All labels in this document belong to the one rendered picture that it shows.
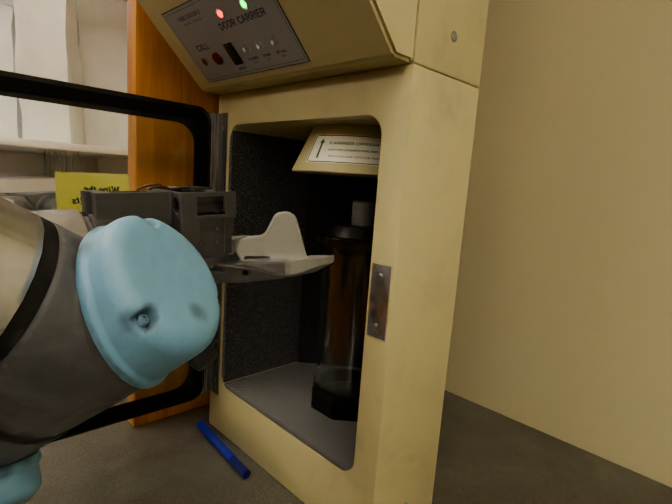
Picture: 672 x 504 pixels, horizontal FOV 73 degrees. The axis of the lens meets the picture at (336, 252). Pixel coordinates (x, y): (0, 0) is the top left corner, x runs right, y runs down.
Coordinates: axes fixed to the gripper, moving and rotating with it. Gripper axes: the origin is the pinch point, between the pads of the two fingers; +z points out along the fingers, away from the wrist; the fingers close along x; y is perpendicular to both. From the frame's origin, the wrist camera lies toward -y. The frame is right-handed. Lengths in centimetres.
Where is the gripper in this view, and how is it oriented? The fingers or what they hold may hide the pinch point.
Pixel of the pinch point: (288, 253)
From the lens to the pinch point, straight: 50.2
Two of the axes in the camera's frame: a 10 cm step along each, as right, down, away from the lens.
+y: 0.3, -9.8, -1.9
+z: 7.2, -1.1, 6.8
